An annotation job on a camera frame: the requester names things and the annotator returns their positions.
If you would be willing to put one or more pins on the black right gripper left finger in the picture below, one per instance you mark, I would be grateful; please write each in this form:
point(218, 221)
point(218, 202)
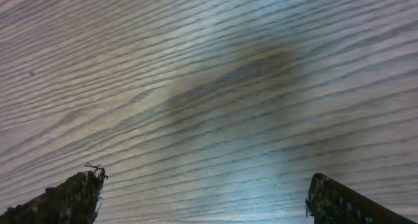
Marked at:
point(75, 201)

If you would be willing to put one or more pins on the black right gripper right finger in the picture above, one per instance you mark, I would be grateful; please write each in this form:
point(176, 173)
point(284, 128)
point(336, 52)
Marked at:
point(330, 202)

